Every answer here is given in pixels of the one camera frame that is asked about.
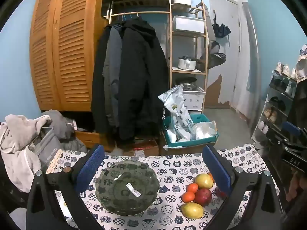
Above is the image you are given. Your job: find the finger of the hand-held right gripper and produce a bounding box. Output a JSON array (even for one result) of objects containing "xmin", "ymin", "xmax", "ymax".
[
  {"xmin": 282, "ymin": 122, "xmax": 307, "ymax": 152},
  {"xmin": 265, "ymin": 130, "xmax": 295, "ymax": 148}
]

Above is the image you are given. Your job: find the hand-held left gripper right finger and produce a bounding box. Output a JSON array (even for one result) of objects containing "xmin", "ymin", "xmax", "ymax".
[{"xmin": 203, "ymin": 145, "xmax": 282, "ymax": 230}]

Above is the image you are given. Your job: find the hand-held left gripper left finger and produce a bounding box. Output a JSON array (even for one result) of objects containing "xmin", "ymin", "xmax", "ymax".
[{"xmin": 26, "ymin": 145, "xmax": 105, "ymax": 230}]

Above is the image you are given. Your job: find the yellow blushed apple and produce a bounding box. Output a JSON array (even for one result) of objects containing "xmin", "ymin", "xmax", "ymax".
[{"xmin": 195, "ymin": 174, "xmax": 214, "ymax": 189}]

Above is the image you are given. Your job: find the dark red apple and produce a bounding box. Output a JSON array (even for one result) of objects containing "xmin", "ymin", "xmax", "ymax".
[{"xmin": 194, "ymin": 188, "xmax": 213, "ymax": 207}]

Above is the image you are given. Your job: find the dark glass plate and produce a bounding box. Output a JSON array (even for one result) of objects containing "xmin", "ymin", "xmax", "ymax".
[{"xmin": 95, "ymin": 160, "xmax": 160, "ymax": 216}]

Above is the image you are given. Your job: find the yellow pear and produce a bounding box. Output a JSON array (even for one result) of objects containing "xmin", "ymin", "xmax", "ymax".
[{"xmin": 181, "ymin": 202, "xmax": 204, "ymax": 219}]

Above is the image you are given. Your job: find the person's right hand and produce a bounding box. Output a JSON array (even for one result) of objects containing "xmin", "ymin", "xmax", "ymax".
[{"xmin": 286, "ymin": 170, "xmax": 307, "ymax": 202}]

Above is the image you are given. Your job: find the grey padded jacket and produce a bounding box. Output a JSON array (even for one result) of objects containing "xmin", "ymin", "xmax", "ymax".
[{"xmin": 63, "ymin": 136, "xmax": 87, "ymax": 153}]

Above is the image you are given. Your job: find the grey shoe rack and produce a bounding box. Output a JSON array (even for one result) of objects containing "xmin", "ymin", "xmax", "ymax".
[{"xmin": 251, "ymin": 69, "xmax": 298, "ymax": 150}]

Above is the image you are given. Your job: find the teal plastic basket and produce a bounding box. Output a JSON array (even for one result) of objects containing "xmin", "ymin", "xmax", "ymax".
[{"xmin": 163, "ymin": 114, "xmax": 219, "ymax": 148}]

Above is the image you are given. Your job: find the wooden drawer base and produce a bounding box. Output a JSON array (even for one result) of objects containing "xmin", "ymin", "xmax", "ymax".
[{"xmin": 74, "ymin": 130, "xmax": 116, "ymax": 152}]

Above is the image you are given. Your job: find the clear plastic bag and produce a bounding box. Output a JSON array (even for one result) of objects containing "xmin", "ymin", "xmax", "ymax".
[{"xmin": 191, "ymin": 122, "xmax": 218, "ymax": 140}]

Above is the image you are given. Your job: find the cat print tablecloth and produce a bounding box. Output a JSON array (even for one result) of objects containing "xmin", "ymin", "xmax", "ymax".
[{"xmin": 45, "ymin": 144, "xmax": 280, "ymax": 230}]

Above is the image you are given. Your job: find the grey fabric bag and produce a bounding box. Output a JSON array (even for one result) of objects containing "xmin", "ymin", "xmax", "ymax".
[{"xmin": 28, "ymin": 127, "xmax": 63, "ymax": 171}]

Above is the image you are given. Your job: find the grey sweatshirt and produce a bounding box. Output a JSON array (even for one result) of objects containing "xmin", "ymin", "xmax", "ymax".
[{"xmin": 43, "ymin": 110, "xmax": 75, "ymax": 140}]

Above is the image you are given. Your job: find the flat cardboard box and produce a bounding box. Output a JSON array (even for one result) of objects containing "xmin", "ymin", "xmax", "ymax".
[{"xmin": 123, "ymin": 139, "xmax": 160, "ymax": 158}]

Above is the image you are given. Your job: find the white lace cloth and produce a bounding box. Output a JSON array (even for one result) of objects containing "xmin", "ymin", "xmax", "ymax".
[{"xmin": 295, "ymin": 44, "xmax": 307, "ymax": 82}]

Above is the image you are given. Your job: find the white drawer box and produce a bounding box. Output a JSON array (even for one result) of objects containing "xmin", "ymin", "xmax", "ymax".
[{"xmin": 183, "ymin": 87, "xmax": 206, "ymax": 111}]

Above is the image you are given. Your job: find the dark hanging coat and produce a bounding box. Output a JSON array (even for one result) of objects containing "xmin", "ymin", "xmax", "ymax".
[{"xmin": 90, "ymin": 26, "xmax": 112, "ymax": 133}]

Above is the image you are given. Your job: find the black frying pan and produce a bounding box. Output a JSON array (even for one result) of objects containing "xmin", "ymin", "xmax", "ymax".
[{"xmin": 175, "ymin": 77, "xmax": 197, "ymax": 85}]

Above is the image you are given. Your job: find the grey door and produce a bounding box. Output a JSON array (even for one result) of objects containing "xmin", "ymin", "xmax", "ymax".
[{"xmin": 208, "ymin": 0, "xmax": 241, "ymax": 109}]

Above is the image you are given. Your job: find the black hanging bag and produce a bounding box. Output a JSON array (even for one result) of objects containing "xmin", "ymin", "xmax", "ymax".
[{"xmin": 207, "ymin": 41, "xmax": 227, "ymax": 69}]

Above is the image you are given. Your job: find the black hooded coat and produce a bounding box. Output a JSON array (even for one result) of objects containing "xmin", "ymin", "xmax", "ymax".
[{"xmin": 119, "ymin": 17, "xmax": 169, "ymax": 142}]

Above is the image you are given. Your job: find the bamboo shelf unit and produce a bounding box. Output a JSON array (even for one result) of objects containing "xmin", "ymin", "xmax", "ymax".
[{"xmin": 168, "ymin": 0, "xmax": 210, "ymax": 113}]

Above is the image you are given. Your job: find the grey hanging jacket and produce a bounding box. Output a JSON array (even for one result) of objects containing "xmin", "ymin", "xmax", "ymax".
[{"xmin": 103, "ymin": 24, "xmax": 123, "ymax": 128}]

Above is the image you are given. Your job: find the white cooking pot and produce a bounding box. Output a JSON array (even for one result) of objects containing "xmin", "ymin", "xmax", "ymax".
[{"xmin": 178, "ymin": 56, "xmax": 197, "ymax": 71}]

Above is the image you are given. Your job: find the wooden louvered wardrobe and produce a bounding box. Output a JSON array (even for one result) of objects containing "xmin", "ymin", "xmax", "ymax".
[{"xmin": 29, "ymin": 0, "xmax": 106, "ymax": 112}]

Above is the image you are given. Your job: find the black folded umbrella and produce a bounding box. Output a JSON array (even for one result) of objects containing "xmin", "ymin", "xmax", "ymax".
[{"xmin": 212, "ymin": 10, "xmax": 231, "ymax": 39}]

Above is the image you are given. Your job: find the white storage box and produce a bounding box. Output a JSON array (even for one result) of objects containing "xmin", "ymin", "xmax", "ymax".
[{"xmin": 172, "ymin": 16, "xmax": 206, "ymax": 33}]

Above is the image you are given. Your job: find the wooden clothes rail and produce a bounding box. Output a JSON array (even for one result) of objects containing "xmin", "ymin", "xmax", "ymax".
[{"xmin": 108, "ymin": 1, "xmax": 171, "ymax": 25}]

